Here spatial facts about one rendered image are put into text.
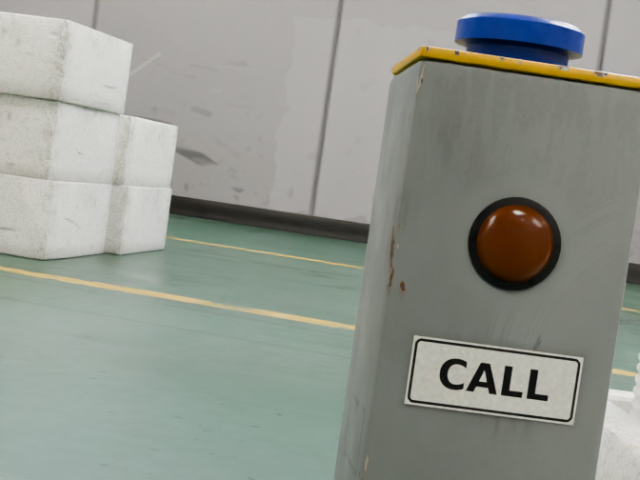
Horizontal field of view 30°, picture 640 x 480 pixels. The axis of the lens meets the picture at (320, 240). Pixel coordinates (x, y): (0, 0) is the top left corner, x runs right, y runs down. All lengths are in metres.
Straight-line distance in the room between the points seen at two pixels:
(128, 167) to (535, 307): 2.81
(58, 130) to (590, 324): 2.46
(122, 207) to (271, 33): 2.67
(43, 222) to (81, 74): 0.36
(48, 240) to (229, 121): 3.02
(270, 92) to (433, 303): 5.31
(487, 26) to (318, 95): 5.22
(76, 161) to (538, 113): 2.56
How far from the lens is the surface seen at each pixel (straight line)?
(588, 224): 0.35
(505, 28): 0.37
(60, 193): 2.78
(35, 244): 2.76
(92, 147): 2.96
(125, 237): 3.15
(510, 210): 0.34
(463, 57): 0.35
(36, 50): 2.77
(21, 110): 2.79
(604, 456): 0.55
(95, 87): 2.91
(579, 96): 0.35
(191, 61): 5.77
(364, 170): 5.52
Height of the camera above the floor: 0.27
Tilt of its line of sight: 3 degrees down
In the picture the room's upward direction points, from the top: 8 degrees clockwise
